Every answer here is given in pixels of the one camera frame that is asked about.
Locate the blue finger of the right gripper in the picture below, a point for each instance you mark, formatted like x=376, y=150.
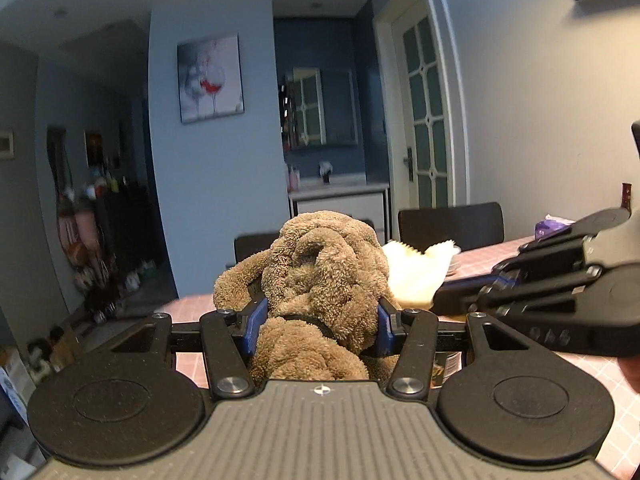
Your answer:
x=452, y=292

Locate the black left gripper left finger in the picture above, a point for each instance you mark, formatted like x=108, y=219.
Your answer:
x=229, y=342

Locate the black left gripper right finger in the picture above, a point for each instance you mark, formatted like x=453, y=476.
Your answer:
x=411, y=335

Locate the white fabric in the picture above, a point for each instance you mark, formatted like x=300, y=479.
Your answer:
x=415, y=276

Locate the brown plush teddy bear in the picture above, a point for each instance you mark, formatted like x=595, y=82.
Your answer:
x=323, y=277

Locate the right black chair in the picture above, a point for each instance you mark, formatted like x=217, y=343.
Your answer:
x=469, y=227

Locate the black chair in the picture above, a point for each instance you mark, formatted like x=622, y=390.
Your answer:
x=469, y=227
x=246, y=245

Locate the purple tissue pack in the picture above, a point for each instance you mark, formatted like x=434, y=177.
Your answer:
x=550, y=224

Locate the left black chair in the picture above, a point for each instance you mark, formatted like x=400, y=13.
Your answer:
x=246, y=245

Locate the dark glass wine bottle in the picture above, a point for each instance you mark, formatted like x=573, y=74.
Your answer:
x=625, y=196

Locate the white drawer cabinet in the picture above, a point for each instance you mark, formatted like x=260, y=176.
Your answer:
x=362, y=201

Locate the pink checkered tablecloth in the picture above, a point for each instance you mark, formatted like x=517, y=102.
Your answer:
x=493, y=397

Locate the white glass panel door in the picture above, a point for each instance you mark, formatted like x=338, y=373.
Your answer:
x=425, y=124

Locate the wall mirror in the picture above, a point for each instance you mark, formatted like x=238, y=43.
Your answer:
x=318, y=108

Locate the wine glass wall painting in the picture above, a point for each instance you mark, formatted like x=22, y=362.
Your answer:
x=210, y=79

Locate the small framed wall picture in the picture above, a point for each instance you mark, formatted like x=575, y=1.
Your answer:
x=7, y=148

